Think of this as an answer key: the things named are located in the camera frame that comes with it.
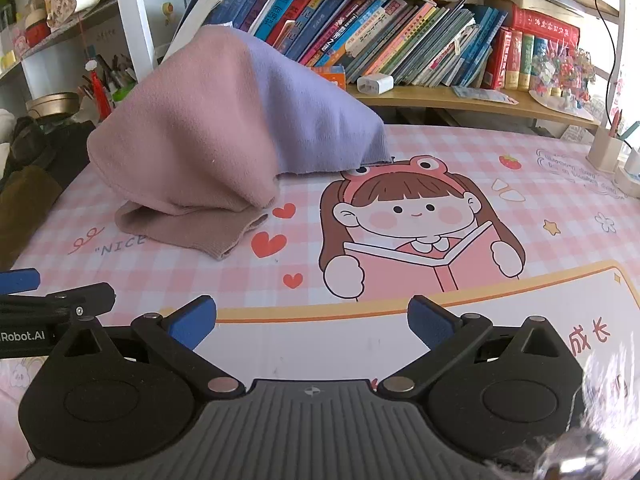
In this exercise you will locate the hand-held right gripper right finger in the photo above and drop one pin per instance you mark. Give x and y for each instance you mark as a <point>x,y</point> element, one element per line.
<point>430,324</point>

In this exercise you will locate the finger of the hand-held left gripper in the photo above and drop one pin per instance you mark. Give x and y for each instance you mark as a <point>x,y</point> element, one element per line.
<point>20,280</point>
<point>85,296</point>

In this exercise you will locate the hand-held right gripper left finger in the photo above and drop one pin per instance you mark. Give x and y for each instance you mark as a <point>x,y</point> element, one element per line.
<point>192,322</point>

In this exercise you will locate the pink and purple sweater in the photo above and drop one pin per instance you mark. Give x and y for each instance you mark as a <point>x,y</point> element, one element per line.
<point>190,125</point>

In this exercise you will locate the dark clothing pile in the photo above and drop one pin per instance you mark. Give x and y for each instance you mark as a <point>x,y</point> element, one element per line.
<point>30,200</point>

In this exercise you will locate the round gold tin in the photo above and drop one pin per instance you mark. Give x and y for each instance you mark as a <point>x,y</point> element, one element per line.
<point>50,105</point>

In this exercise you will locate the red tassel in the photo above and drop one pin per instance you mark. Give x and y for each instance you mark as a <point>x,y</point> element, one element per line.
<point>100,95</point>

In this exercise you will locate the cup of pens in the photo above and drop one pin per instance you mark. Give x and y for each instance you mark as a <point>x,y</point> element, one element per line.
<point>117,85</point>

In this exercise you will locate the flat printed packet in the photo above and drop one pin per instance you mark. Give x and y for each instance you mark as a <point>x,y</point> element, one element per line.
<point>482,95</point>

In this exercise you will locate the beige pen holder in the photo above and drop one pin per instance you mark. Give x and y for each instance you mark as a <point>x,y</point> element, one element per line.
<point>604,152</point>

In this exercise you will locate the white charger plug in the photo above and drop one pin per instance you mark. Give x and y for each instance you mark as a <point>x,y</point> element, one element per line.
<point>375,85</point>

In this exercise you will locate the white power strip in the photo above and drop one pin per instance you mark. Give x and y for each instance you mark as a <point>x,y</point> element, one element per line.
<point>629,175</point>

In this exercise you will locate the orange and white box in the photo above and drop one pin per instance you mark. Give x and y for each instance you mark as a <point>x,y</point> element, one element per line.
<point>330,77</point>

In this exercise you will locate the colourful flower ornament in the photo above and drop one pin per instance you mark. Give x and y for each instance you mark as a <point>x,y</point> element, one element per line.
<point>562,80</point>

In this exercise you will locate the row of books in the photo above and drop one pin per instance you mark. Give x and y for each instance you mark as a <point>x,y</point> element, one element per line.
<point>380,30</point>

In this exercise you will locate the wooden bookshelf with white frame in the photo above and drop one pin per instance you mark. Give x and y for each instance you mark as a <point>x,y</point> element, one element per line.
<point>430,101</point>

